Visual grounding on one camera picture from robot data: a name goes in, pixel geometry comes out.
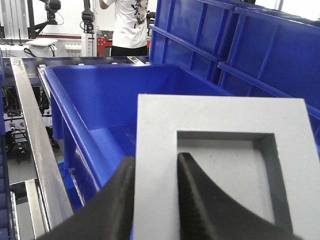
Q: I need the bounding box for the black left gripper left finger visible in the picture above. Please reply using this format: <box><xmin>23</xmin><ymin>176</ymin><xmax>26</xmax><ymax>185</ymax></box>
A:
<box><xmin>39</xmin><ymin>156</ymin><xmax>136</xmax><ymax>240</ymax></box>

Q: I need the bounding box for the blue target bin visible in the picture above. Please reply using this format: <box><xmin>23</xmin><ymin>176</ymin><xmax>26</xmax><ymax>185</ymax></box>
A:
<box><xmin>44</xmin><ymin>64</ymin><xmax>228</xmax><ymax>204</ymax></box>

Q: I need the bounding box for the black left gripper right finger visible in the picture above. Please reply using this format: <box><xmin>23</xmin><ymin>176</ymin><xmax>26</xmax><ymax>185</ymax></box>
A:
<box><xmin>177</xmin><ymin>152</ymin><xmax>299</xmax><ymax>240</ymax></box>

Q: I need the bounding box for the person in white shirt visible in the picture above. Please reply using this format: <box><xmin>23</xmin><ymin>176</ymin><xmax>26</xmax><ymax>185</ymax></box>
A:
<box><xmin>99</xmin><ymin>0</ymin><xmax>149</xmax><ymax>57</ymax></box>

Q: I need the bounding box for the gray square hollow base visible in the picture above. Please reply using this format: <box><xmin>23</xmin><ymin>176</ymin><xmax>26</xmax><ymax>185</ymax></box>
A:
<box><xmin>133</xmin><ymin>94</ymin><xmax>320</xmax><ymax>240</ymax></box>

